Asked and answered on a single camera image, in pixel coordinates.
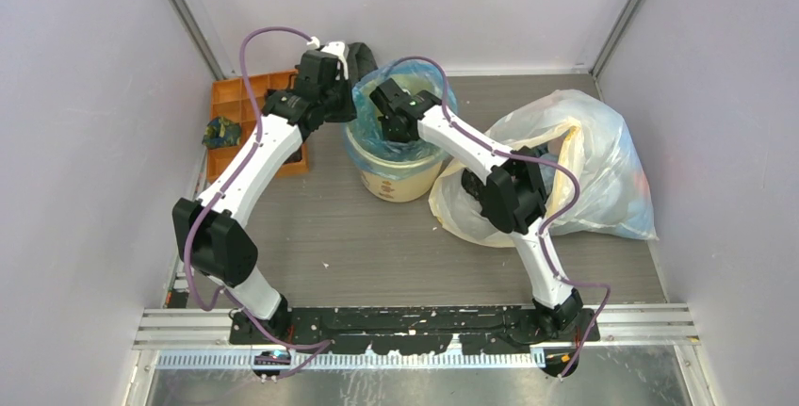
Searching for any yellow trash bin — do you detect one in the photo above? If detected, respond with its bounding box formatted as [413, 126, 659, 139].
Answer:
[344, 126, 448, 203]

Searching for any blue trash bag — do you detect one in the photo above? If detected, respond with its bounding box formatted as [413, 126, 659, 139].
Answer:
[344, 59, 443, 161]

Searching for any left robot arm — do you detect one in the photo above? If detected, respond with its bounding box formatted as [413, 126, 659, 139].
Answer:
[172, 41, 355, 344]

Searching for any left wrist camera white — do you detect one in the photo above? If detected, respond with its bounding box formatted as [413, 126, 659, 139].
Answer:
[320, 41, 350, 80]

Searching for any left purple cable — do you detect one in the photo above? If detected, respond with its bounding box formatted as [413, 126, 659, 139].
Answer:
[182, 25, 332, 381]

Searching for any blue green bag roll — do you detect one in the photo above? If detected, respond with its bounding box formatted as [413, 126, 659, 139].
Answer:
[202, 116, 243, 150]

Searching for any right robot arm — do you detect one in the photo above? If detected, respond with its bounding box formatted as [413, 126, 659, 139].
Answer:
[369, 79, 582, 341]

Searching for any large clear plastic bag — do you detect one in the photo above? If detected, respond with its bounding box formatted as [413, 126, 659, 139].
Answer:
[428, 89, 658, 248]

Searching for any white slotted cable duct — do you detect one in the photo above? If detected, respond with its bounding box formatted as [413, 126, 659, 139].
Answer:
[155, 349, 546, 370]

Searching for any grey dotted cloth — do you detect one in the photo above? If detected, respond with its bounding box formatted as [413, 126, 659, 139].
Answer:
[346, 42, 378, 84]

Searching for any orange compartment tray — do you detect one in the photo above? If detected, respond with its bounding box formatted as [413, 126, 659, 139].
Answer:
[206, 71, 310, 182]

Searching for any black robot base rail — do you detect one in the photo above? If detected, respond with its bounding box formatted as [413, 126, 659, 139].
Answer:
[267, 305, 600, 356]

